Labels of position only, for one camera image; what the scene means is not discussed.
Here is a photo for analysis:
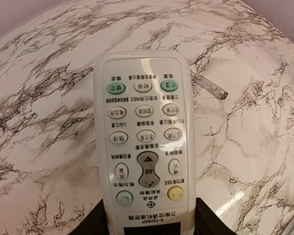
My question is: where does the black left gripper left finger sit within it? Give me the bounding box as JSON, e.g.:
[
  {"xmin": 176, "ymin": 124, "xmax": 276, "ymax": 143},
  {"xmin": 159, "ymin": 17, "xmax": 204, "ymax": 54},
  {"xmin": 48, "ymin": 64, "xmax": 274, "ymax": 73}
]
[{"xmin": 73, "ymin": 199, "xmax": 108, "ymax": 235}]

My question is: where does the white remote control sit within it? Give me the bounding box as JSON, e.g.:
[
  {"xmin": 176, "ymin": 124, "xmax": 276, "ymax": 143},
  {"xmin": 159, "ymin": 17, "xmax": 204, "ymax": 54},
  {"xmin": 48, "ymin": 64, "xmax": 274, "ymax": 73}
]
[{"xmin": 94, "ymin": 51, "xmax": 196, "ymax": 235}]

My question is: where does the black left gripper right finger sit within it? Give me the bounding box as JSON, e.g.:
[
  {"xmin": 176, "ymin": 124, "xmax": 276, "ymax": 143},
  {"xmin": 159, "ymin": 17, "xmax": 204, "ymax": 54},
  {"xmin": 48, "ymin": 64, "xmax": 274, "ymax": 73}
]
[{"xmin": 194, "ymin": 198, "xmax": 237, "ymax": 235}]

